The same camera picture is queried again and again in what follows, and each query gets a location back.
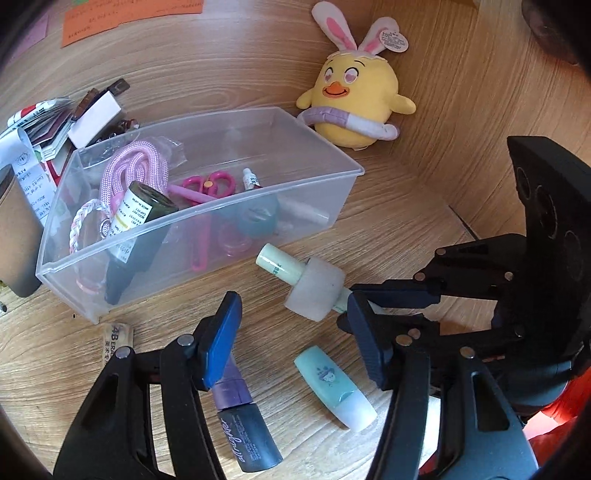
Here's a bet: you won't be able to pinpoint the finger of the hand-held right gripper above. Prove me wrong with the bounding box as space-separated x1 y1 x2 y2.
348 233 527 315
337 313 527 367

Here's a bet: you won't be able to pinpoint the pale green tube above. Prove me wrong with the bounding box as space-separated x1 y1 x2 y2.
256 243 366 320

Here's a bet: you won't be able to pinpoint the yellow chick plush toy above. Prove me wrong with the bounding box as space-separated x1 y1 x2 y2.
295 1 417 151

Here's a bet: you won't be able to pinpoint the purple spray bottle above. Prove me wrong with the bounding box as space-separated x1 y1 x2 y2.
211 355 283 474

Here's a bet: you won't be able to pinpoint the stack of papers and packets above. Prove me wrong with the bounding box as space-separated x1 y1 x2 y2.
0 97 75 232

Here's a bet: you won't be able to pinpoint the white cardboard box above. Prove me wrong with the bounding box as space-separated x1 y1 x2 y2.
67 90 123 149

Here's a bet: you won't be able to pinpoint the cream tube with red cap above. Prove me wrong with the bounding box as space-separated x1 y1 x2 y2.
276 196 332 228

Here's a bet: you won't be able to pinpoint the dark glass spray bottle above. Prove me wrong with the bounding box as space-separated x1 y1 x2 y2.
104 181 180 305

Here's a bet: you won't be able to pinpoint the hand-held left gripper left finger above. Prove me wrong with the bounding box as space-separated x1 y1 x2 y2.
53 291 243 480

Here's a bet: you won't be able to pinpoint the brown mug with lid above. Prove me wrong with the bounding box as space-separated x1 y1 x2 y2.
0 164 45 298

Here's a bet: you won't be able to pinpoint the orange paper note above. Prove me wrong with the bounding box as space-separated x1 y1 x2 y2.
61 0 205 48

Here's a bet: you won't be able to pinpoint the teal round container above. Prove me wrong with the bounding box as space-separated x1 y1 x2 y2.
231 198 281 239

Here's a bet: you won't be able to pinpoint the pink glitter jar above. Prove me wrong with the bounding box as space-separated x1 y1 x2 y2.
218 222 254 258

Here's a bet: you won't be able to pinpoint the clear plastic storage box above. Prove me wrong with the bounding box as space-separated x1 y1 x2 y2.
36 106 365 324

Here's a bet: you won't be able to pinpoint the pink paper note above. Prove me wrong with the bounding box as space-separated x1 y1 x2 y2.
14 11 49 52

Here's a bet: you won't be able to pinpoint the pink scissors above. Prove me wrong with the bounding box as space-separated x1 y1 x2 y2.
168 171 236 205

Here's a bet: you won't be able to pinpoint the white foam roll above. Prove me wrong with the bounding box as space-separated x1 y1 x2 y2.
284 257 347 322

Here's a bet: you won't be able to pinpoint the eraser in paper sleeve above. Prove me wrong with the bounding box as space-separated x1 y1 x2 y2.
100 322 136 366

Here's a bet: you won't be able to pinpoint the red cloth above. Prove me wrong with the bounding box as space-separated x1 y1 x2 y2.
526 369 591 455

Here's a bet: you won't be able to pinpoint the pink white braided strap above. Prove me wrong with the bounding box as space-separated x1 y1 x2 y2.
69 198 115 256

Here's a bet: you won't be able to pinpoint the brown hair clips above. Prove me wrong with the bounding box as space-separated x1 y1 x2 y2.
71 79 140 134

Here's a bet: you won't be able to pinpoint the pink rope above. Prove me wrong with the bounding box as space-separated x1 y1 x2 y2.
100 140 186 209

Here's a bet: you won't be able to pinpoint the mint green tube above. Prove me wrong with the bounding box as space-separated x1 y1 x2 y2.
294 346 377 433

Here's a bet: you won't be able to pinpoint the pink plastic stick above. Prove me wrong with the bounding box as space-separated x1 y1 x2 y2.
191 216 214 273

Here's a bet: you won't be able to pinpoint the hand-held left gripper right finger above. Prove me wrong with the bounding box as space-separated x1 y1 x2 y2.
346 293 539 480

